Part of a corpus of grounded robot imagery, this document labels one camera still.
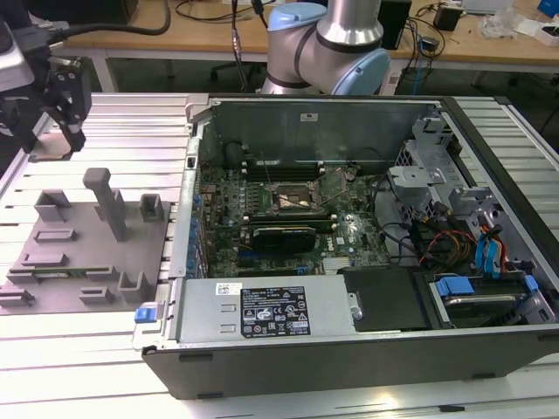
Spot large black box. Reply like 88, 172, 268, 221
28, 0, 139, 26

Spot light blue flat cable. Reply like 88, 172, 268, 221
473, 233, 497, 280
487, 235, 507, 280

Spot orange yellow wire bundle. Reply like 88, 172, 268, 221
418, 230, 478, 265

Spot small silver heatsink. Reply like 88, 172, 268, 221
323, 256, 351, 275

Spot black wire bundle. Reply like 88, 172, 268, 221
378, 209, 438, 268

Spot metal socket cover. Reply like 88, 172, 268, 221
314, 167, 352, 207

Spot open black PC case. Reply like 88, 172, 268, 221
141, 93, 559, 401

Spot thick black camera cable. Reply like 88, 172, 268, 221
45, 0, 172, 45

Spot small black box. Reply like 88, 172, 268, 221
433, 3, 465, 32

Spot green motherboard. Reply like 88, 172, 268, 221
198, 161, 394, 278

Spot black plastic cover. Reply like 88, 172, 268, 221
340, 266, 431, 333

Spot grey power supply unit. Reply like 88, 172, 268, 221
168, 275, 357, 346

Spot wooden desk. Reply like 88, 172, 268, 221
0, 0, 559, 95

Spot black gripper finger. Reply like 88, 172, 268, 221
0, 99, 44, 154
46, 56, 93, 153

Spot CPU socket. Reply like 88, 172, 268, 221
268, 181, 324, 216

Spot black office chair base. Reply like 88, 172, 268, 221
210, 60, 272, 95

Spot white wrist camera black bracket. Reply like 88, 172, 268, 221
0, 25, 52, 92

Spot hard disk blue carrier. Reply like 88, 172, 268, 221
430, 272, 548, 329

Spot grey parts rack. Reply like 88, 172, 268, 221
0, 167, 174, 315

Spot black graphics card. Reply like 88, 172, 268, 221
251, 224, 319, 253

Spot black upright box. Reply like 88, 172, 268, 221
379, 0, 414, 52

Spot black expansion slot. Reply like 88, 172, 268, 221
237, 258, 309, 270

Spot clear plastic bag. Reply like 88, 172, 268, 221
478, 9, 528, 39

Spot green RAM stick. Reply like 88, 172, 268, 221
32, 266, 113, 279

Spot silver metal drive cage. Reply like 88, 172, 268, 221
383, 113, 521, 267

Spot white flat box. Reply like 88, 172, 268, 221
461, 0, 515, 12

